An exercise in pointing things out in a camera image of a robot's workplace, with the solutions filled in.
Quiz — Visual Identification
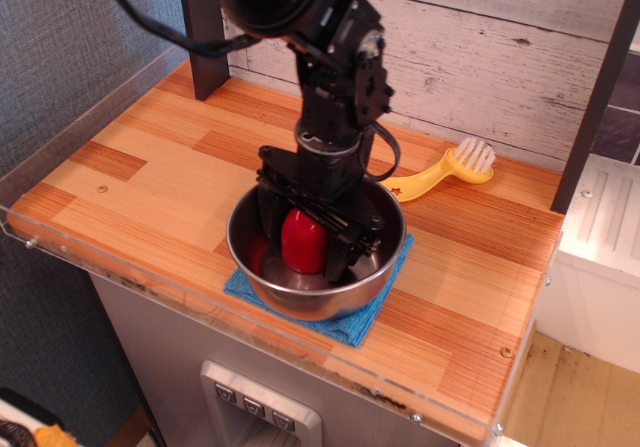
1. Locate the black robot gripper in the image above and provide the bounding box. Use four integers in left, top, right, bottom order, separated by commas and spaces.
258, 145, 385, 282

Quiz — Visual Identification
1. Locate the red toy pepper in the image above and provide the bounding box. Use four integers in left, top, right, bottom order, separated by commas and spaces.
281, 208, 331, 274

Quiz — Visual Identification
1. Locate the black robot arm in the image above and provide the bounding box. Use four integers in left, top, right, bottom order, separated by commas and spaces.
218, 0, 393, 282

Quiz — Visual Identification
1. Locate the silver metal pot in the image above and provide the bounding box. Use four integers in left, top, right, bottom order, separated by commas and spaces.
224, 181, 407, 321

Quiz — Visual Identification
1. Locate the blue folded cloth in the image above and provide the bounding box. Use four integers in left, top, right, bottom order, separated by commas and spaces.
223, 233, 415, 348

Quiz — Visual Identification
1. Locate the yellow dish brush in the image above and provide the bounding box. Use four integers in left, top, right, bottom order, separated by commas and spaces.
381, 137, 496, 203

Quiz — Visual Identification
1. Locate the silver toy dispenser panel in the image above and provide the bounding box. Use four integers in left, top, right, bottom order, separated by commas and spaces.
200, 360, 323, 446

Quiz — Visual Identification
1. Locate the white toy cabinet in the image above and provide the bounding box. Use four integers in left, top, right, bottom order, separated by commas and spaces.
535, 155, 639, 372

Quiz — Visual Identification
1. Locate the yellow object at corner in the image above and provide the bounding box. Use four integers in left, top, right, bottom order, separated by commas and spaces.
33, 425, 79, 447

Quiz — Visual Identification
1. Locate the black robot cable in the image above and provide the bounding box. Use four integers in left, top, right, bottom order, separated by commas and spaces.
94, 0, 261, 60

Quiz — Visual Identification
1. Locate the dark left shelf post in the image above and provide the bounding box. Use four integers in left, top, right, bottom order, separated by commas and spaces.
181, 0, 230, 101

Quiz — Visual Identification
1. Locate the dark shelf post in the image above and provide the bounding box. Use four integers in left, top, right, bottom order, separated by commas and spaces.
551, 0, 639, 214
181, 0, 230, 101

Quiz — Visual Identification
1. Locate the dark right shelf post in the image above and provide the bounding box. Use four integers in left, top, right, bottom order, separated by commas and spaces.
551, 0, 639, 214

